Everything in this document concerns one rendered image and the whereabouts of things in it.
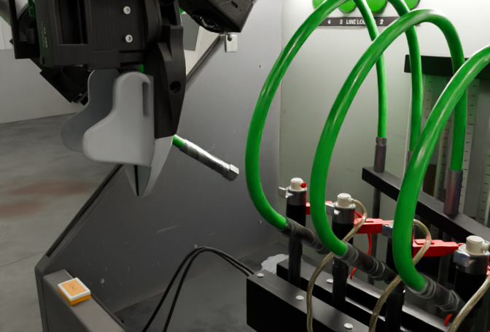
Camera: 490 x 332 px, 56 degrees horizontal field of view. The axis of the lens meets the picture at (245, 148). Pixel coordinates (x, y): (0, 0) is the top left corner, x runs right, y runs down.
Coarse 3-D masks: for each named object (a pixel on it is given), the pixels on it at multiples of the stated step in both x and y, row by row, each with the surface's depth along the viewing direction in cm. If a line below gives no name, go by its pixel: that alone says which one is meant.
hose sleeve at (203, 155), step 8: (184, 144) 64; (192, 144) 65; (184, 152) 65; (192, 152) 65; (200, 152) 65; (200, 160) 66; (208, 160) 66; (216, 160) 67; (216, 168) 67; (224, 168) 67
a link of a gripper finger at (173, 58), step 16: (176, 32) 28; (160, 48) 28; (176, 48) 28; (144, 64) 30; (160, 64) 28; (176, 64) 28; (160, 80) 29; (176, 80) 29; (160, 96) 29; (176, 96) 29; (160, 112) 30; (176, 112) 30; (160, 128) 30; (176, 128) 31
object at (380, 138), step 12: (360, 0) 68; (180, 12) 60; (360, 12) 69; (372, 24) 69; (372, 36) 70; (384, 72) 72; (384, 84) 72; (384, 96) 73; (384, 108) 74; (384, 120) 74; (384, 132) 75; (180, 144) 64
